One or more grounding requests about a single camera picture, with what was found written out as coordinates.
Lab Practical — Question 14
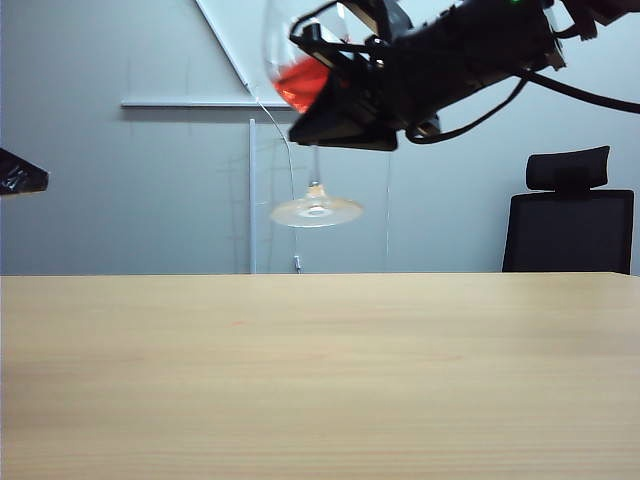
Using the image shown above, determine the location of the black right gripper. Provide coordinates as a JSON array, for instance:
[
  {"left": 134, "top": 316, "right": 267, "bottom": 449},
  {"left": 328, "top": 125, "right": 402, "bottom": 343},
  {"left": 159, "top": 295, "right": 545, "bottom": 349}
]
[{"left": 288, "top": 0, "right": 567, "bottom": 152}]

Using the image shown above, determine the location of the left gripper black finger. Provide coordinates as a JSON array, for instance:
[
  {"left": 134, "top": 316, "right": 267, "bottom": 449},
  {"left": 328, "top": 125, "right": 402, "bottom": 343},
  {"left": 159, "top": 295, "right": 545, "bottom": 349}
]
[{"left": 0, "top": 148, "right": 51, "bottom": 198}]

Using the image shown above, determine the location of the wine goblet with red liquid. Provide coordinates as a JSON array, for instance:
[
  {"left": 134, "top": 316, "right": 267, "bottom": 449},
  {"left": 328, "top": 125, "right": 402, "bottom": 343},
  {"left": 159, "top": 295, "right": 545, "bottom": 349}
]
[{"left": 261, "top": 0, "right": 366, "bottom": 230}]

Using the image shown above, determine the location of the black mesh office chair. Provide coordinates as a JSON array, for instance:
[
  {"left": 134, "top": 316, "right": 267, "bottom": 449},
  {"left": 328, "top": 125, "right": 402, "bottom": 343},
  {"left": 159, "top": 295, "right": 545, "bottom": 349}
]
[{"left": 501, "top": 144, "right": 636, "bottom": 275}]

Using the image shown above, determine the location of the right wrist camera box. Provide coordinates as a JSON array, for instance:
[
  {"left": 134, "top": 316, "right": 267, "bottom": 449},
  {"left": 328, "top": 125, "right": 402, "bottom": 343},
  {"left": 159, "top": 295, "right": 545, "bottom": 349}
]
[{"left": 344, "top": 0, "right": 414, "bottom": 39}]

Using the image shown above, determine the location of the white diagonal wall conduit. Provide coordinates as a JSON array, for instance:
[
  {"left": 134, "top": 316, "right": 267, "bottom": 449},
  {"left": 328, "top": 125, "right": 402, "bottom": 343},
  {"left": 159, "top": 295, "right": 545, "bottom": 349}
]
[{"left": 194, "top": 0, "right": 252, "bottom": 93}]

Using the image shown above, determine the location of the thin black looped cable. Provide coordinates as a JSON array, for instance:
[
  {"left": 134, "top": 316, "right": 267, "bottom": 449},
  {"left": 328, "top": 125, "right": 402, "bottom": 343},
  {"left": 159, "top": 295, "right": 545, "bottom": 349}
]
[{"left": 404, "top": 77, "right": 530, "bottom": 145}]

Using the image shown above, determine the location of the thin straight hanging cable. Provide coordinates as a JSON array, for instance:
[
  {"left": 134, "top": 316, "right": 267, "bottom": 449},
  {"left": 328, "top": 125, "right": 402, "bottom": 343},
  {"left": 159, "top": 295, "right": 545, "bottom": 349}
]
[{"left": 384, "top": 149, "right": 392, "bottom": 274}]

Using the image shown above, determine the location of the white vertical wall conduit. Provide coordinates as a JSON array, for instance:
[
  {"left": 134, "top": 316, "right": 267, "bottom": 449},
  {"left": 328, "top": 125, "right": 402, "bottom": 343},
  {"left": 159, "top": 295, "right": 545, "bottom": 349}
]
[{"left": 248, "top": 118, "right": 258, "bottom": 275}]

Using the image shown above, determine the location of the white horizontal wall conduit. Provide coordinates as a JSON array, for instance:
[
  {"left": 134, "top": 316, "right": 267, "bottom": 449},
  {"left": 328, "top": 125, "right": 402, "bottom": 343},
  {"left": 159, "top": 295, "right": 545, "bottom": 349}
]
[{"left": 119, "top": 97, "right": 297, "bottom": 111}]

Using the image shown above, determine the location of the thick black cable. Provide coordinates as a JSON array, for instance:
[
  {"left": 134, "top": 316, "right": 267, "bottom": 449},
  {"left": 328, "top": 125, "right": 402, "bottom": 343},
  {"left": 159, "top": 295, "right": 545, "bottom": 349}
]
[{"left": 519, "top": 68, "right": 640, "bottom": 114}]

